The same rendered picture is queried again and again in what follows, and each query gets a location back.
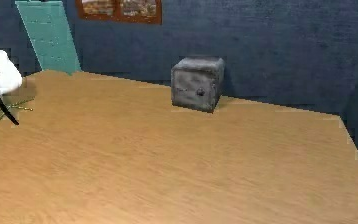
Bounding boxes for grey metal safe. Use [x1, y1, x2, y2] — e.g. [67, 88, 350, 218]
[170, 56, 226, 114]

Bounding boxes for white chair with black legs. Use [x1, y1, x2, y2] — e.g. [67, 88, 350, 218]
[0, 49, 34, 126]

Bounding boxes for brown framed wall picture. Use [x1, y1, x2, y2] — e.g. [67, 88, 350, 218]
[75, 0, 163, 25]

